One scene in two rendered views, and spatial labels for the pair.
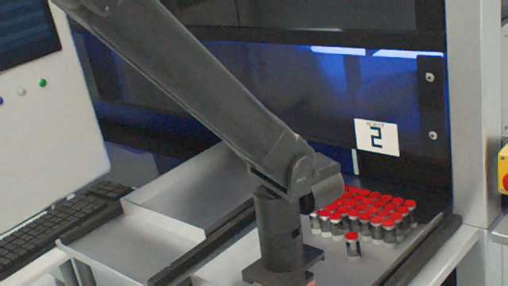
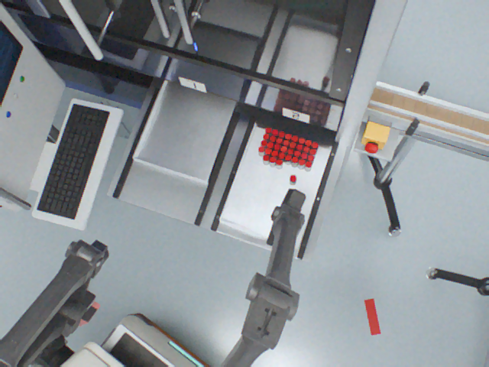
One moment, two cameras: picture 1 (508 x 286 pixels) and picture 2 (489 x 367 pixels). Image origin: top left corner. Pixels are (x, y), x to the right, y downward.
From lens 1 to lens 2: 134 cm
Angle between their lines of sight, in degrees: 53
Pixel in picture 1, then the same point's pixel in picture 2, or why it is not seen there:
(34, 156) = (33, 121)
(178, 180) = (152, 119)
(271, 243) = not seen: hidden behind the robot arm
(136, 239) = (160, 185)
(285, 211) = not seen: hidden behind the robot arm
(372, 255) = (300, 177)
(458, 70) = (349, 113)
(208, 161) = (162, 93)
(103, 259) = (151, 206)
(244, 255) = (233, 189)
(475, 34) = (361, 108)
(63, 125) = (38, 89)
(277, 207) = not seen: hidden behind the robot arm
